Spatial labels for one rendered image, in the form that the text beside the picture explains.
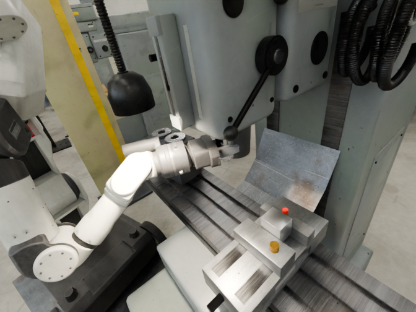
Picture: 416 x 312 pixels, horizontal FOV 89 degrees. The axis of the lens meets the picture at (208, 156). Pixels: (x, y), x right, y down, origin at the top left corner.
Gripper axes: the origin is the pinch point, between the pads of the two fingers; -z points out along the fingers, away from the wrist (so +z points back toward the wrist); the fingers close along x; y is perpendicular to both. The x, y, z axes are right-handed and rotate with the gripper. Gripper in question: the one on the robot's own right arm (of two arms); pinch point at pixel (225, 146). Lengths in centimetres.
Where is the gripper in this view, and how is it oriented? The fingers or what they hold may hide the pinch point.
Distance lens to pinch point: 59.1
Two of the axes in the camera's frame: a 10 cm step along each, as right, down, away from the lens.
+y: 1.3, 8.4, 5.3
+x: -2.7, -4.8, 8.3
